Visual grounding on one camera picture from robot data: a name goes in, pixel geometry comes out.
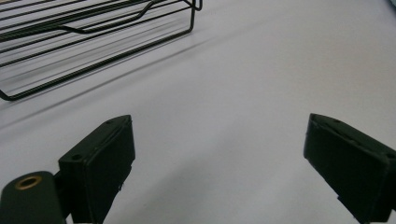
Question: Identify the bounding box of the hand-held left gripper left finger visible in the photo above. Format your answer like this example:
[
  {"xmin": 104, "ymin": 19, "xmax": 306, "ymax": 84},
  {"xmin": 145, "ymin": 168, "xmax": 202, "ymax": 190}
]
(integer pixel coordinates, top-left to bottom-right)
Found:
[{"xmin": 54, "ymin": 114, "xmax": 136, "ymax": 224}]

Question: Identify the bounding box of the black wire rack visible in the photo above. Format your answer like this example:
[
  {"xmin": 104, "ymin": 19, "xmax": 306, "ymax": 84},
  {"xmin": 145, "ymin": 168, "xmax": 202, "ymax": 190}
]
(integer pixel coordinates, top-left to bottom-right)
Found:
[{"xmin": 0, "ymin": 0, "xmax": 204, "ymax": 103}]

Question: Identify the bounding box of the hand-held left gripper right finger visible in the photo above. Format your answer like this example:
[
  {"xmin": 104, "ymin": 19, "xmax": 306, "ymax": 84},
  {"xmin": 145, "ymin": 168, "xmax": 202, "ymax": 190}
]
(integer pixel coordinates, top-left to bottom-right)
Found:
[{"xmin": 304, "ymin": 113, "xmax": 396, "ymax": 224}]

